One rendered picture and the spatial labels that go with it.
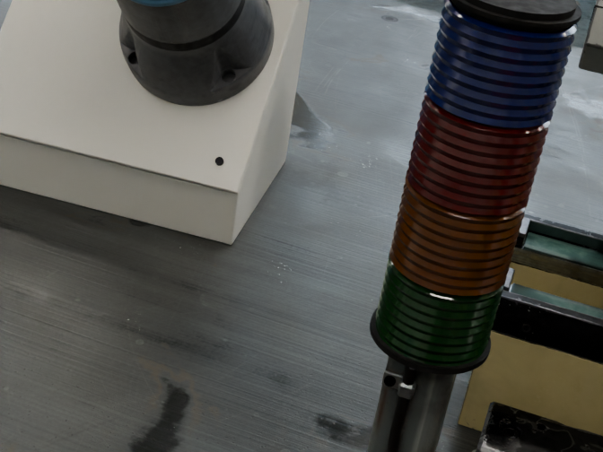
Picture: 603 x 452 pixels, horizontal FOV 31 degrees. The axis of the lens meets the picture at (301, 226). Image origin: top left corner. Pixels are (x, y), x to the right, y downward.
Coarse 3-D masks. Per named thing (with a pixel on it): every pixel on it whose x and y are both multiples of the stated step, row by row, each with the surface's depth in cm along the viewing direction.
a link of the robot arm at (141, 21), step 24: (120, 0) 93; (144, 0) 89; (168, 0) 89; (192, 0) 90; (216, 0) 92; (240, 0) 97; (144, 24) 94; (168, 24) 93; (192, 24) 94; (216, 24) 96
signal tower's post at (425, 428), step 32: (480, 0) 46; (512, 0) 47; (544, 0) 47; (384, 384) 58; (416, 384) 57; (448, 384) 57; (384, 416) 59; (416, 416) 58; (384, 448) 60; (416, 448) 59
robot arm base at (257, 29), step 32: (256, 0) 102; (128, 32) 101; (224, 32) 98; (256, 32) 102; (128, 64) 105; (160, 64) 101; (192, 64) 100; (224, 64) 103; (256, 64) 104; (160, 96) 105; (192, 96) 103; (224, 96) 105
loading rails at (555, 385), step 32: (544, 224) 92; (512, 256) 91; (544, 256) 90; (576, 256) 90; (512, 288) 84; (544, 288) 91; (576, 288) 90; (512, 320) 81; (544, 320) 81; (576, 320) 80; (512, 352) 83; (544, 352) 82; (576, 352) 81; (480, 384) 85; (512, 384) 84; (544, 384) 83; (576, 384) 82; (480, 416) 86; (544, 416) 84; (576, 416) 83
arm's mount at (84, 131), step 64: (64, 0) 110; (0, 64) 108; (64, 64) 108; (0, 128) 106; (64, 128) 106; (128, 128) 105; (192, 128) 105; (256, 128) 104; (64, 192) 108; (128, 192) 106; (192, 192) 104; (256, 192) 111
